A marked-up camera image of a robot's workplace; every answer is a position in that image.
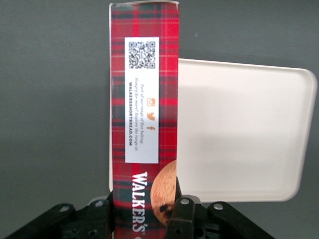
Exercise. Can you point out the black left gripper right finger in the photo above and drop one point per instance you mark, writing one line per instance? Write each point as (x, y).
(182, 219)

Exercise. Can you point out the white rectangular tray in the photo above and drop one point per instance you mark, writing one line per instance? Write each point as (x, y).
(236, 129)

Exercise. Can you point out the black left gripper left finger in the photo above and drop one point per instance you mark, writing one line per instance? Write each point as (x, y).
(82, 221)

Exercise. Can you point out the red tartan cookie box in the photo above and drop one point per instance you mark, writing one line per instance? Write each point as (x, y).
(167, 74)

